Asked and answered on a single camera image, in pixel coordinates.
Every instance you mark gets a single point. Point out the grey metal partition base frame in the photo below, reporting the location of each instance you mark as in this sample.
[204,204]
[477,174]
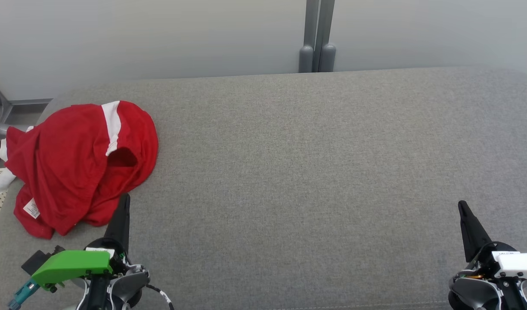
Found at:
[1,116]

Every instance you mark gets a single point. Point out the teal left camera connector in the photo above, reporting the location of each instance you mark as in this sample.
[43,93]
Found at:
[22,295]

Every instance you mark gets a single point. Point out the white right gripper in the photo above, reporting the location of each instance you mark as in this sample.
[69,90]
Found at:
[519,265]

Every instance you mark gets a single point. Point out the red white basketball jersey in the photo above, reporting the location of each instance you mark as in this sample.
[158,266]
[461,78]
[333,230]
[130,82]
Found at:
[44,202]

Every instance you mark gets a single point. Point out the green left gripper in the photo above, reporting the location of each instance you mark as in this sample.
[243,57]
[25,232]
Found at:
[74,265]

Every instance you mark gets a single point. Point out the grey partition post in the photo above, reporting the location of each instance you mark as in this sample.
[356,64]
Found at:
[327,38]
[308,38]

